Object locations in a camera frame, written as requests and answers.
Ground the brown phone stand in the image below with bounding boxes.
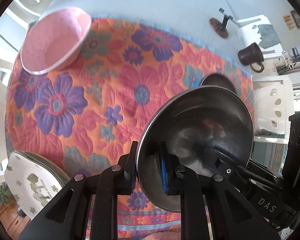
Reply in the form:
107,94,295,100
209,8,234,39

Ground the blue steel bowl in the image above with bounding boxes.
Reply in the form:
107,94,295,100
198,73,237,94

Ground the green potted plant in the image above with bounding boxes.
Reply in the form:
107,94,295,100
0,183,14,206

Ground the floral quilted table mat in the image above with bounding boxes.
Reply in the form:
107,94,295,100
4,17,256,240

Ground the small framed picture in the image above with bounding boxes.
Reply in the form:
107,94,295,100
290,10,300,29

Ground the wooden cabinet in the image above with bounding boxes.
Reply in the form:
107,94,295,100
0,203,31,239

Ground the grey green cloth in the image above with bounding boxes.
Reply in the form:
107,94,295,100
257,24,281,49

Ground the pink polka dot bowl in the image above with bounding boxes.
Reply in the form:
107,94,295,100
20,7,92,75

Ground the white chair right side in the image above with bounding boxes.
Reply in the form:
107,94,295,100
253,78,294,138

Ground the pink steel bowl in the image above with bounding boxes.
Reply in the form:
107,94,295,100
136,86,254,212

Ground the dark brown mug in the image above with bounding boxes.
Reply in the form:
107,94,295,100
238,43,264,73

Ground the white hexagonal forest plate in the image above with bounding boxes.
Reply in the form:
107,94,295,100
5,151,70,219

